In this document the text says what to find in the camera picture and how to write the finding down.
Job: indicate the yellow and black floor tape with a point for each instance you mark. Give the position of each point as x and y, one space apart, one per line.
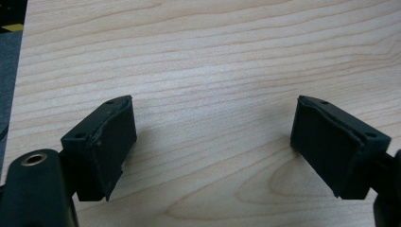
12 19

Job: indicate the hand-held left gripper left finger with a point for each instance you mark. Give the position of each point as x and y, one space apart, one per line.
101 148

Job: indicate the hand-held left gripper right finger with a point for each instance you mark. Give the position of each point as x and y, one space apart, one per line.
334 148

